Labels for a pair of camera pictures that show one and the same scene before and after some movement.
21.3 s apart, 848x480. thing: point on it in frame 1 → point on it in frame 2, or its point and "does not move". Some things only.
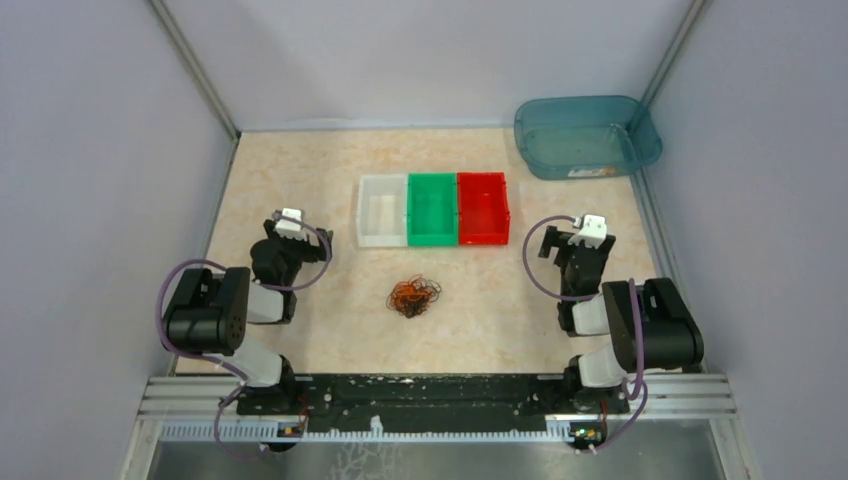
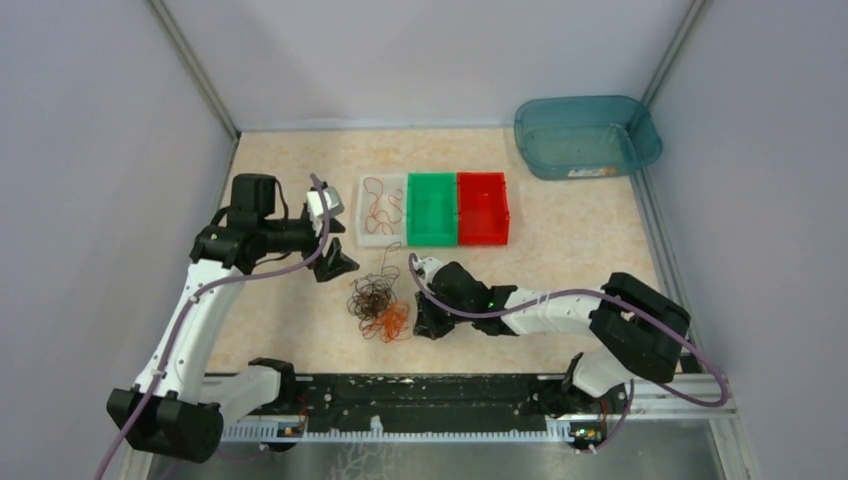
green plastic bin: x=432 y=215 does not move
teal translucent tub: x=578 y=137 does not move
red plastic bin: x=483 y=216 does not move
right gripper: x=555 y=238 → x=427 y=324
